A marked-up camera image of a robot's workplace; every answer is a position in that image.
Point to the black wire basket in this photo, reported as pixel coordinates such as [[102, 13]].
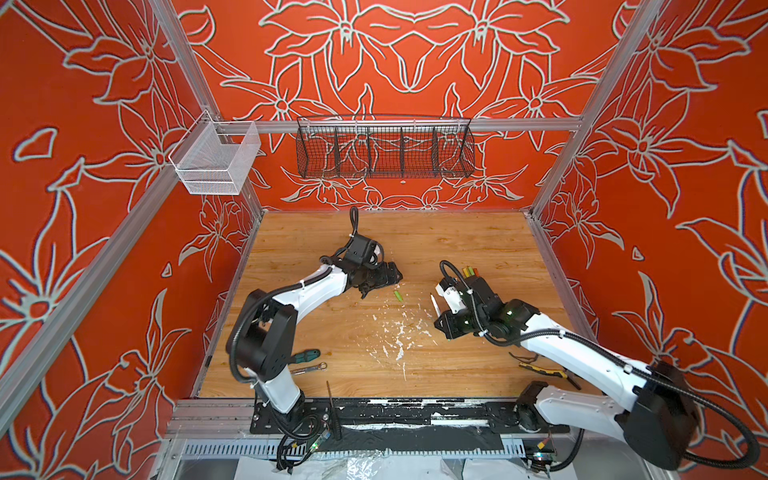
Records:
[[384, 147]]

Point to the yellow black pliers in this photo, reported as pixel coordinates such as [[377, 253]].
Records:
[[529, 364]]

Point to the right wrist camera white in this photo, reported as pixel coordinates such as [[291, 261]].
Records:
[[451, 295]]

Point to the green handle screwdriver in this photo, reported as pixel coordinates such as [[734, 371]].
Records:
[[306, 356]]

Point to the metal wrench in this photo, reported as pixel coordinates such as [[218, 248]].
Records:
[[310, 369]]

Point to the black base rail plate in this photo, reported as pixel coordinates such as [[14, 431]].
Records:
[[496, 415]]

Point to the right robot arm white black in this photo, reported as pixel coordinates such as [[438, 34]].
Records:
[[648, 407]]

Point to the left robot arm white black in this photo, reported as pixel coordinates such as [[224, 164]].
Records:
[[261, 342]]

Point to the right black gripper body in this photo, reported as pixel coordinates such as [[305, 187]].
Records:
[[461, 323]]

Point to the white mesh basket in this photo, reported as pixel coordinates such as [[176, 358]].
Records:
[[212, 159]]

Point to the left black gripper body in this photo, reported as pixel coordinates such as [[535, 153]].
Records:
[[376, 276]]

